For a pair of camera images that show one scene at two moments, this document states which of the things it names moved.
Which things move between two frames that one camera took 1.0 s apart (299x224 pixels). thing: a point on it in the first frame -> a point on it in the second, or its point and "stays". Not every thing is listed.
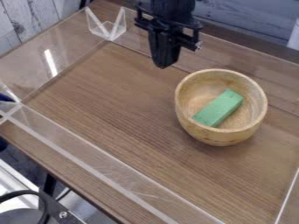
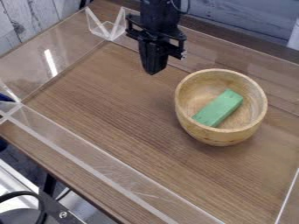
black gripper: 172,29 -> 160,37
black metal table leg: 59,213 stays
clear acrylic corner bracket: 107,30 stays
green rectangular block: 219,108 stays
